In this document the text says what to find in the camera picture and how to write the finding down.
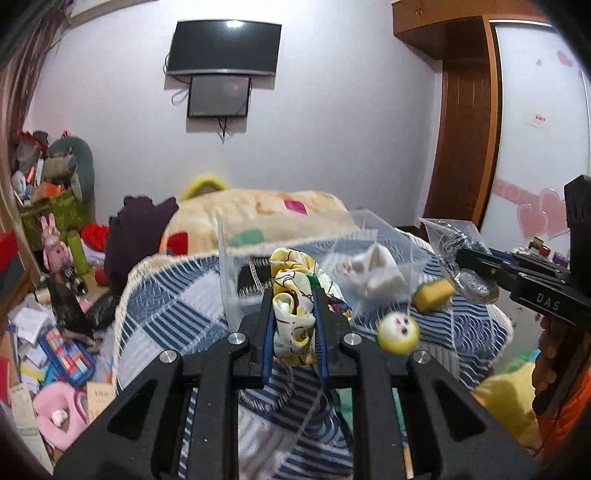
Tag person's right forearm orange sleeve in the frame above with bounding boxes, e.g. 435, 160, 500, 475
542, 355, 591, 464

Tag yellow sponge block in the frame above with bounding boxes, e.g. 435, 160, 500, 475
412, 278, 455, 313

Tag blue colourful block case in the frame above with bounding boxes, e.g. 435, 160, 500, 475
38, 329, 97, 387

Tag white sliding door heart stickers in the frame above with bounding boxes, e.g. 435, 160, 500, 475
479, 21, 591, 250

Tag yellow white patterned cloth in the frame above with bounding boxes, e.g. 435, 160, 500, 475
269, 248, 354, 368

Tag person's right hand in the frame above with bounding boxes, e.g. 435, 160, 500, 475
531, 316, 565, 407

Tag red cloth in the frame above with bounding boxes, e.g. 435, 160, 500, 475
81, 222, 110, 253

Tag brown curtain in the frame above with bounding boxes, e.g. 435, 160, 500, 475
0, 0, 70, 287

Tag small black monitor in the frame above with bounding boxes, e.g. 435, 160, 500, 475
187, 75, 252, 119

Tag wooden wardrobe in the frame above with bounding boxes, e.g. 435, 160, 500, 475
392, 0, 561, 229

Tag white plush toy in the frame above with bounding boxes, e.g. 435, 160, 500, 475
336, 244, 407, 300

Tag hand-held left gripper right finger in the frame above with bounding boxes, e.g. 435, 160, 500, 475
312, 287, 542, 480

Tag clear plastic storage box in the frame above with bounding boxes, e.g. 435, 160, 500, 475
216, 208, 430, 329

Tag beige patterned blanket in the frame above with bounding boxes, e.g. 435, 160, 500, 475
159, 188, 358, 258

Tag dark purple cloth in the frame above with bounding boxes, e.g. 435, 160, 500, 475
104, 196, 180, 291

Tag green bottle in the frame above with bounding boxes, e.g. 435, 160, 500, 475
68, 233, 88, 275

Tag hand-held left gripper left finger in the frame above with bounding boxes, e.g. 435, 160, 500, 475
53, 290, 278, 480

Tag black plastic bag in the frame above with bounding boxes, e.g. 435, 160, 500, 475
46, 277, 121, 340

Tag yellow monkey face plush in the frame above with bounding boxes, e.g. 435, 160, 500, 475
376, 311, 421, 355

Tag clear plastic bag dark contents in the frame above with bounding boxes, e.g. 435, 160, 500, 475
419, 217, 500, 304

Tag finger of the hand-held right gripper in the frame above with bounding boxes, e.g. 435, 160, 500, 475
455, 247, 571, 297

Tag yellow plush cushion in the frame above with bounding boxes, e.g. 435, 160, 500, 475
472, 362, 543, 450

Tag black comb-like item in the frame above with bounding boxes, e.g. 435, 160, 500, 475
237, 258, 274, 297

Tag grey green dinosaur plush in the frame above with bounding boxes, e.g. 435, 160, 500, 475
42, 137, 96, 204

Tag green patterned box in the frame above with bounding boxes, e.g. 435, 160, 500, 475
19, 189, 90, 241

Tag yellow furry plush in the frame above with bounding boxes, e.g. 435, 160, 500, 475
179, 172, 232, 202

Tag pink rabbit doll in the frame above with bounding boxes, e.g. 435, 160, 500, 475
39, 215, 71, 277

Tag wall-mounted black television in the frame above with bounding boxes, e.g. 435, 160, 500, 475
166, 19, 282, 76

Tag blue striped patchwork quilt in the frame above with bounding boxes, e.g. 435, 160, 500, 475
111, 233, 514, 480

